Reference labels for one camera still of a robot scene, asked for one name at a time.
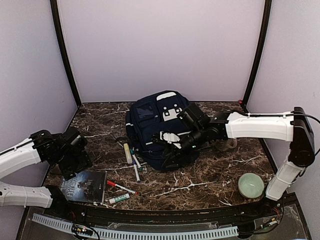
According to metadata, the purple capped white marker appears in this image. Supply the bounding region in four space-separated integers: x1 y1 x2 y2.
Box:
133 163 141 183

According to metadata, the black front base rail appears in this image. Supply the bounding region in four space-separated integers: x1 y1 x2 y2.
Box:
17 193 311 240

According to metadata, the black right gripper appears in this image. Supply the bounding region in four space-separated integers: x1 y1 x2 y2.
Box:
161 125 207 170

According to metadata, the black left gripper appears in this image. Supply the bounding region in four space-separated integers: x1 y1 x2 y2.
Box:
55 149 93 181

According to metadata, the yellow highlighter pen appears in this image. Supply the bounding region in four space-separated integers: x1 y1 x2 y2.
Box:
123 143 133 164

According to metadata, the right black frame post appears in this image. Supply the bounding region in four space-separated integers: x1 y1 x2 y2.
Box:
241 0 272 110

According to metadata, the red capped white marker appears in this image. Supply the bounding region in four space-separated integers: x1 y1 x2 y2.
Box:
106 180 138 195

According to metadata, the navy blue student backpack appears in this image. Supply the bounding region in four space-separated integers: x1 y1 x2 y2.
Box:
125 90 200 172

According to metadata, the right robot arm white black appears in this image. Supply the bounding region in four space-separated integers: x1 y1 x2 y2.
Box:
167 103 318 217

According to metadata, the black frame post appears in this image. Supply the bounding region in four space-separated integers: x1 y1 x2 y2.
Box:
241 0 272 110
49 0 82 108

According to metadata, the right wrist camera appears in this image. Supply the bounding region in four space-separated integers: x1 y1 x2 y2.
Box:
151 131 182 149

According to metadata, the left black frame post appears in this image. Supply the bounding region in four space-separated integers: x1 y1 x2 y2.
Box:
49 0 82 108

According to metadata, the dark Wuthering Heights book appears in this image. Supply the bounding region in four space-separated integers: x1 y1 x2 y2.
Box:
59 171 107 204

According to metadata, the white slotted cable duct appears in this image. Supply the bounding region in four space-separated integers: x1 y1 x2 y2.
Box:
31 213 239 240

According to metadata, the cream floral ceramic mug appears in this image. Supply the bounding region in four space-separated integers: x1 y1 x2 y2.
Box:
214 138 238 152

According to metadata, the pale green ceramic bowl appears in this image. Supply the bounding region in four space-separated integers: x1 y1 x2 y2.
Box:
238 172 265 199

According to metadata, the green white glue stick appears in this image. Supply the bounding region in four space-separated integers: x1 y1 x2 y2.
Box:
109 193 130 204

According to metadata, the teal capped white marker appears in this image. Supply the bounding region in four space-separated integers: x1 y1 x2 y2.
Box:
130 149 143 170

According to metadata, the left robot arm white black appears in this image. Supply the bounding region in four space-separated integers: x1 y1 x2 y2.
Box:
0 127 93 218

